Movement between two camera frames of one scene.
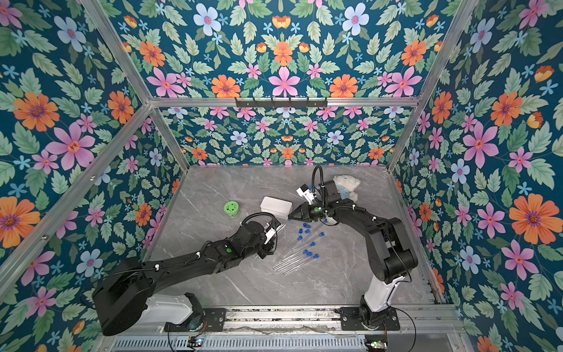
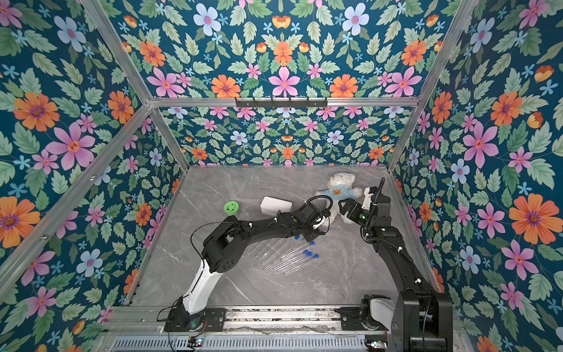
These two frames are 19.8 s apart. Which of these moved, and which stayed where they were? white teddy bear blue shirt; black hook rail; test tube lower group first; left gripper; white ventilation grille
Moved: left gripper
Stayed: black hook rail; white ventilation grille; test tube lower group first; white teddy bear blue shirt
